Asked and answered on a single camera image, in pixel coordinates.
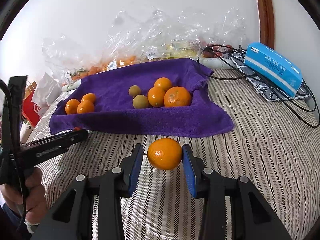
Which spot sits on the oval orange fruit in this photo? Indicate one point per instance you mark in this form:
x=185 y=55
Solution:
x=163 y=83

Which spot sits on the large mandarin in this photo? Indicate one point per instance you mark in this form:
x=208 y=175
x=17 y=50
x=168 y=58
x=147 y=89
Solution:
x=71 y=106
x=177 y=97

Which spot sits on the small orange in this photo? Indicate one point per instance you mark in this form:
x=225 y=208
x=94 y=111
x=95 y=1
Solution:
x=89 y=97
x=164 y=154
x=85 y=106

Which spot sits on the clear bag of small oranges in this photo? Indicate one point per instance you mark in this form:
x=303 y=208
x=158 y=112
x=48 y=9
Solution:
x=131 y=40

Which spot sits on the clear bag of yellow fruit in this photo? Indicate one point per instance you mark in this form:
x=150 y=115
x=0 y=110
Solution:
x=192 y=30

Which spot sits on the blue tissue box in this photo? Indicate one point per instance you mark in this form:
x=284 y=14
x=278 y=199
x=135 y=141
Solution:
x=274 y=66

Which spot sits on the red paper shopping bag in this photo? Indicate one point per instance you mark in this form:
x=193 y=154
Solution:
x=30 y=110

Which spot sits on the green-brown round fruit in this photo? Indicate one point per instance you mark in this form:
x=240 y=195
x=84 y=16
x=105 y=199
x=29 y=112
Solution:
x=140 y=102

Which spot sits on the clear bag of mandarins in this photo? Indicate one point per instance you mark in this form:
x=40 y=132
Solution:
x=68 y=61

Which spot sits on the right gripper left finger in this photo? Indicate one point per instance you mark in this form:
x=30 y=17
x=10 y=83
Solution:
x=71 y=215

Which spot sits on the purple towel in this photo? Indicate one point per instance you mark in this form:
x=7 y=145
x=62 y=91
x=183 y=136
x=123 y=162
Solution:
x=114 y=111

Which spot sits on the grey plastic bag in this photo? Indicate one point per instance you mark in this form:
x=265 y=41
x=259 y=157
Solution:
x=46 y=92

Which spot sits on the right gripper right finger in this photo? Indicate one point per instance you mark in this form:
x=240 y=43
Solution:
x=252 y=216

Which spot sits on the patterned black white pouch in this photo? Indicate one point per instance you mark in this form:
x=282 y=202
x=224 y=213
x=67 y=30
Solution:
x=268 y=92

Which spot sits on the large orange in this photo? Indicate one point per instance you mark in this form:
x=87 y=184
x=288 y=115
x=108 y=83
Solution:
x=156 y=97

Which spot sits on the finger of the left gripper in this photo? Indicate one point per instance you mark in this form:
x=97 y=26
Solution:
x=61 y=141

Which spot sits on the brown wooden door frame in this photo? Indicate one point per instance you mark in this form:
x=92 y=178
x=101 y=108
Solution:
x=266 y=20

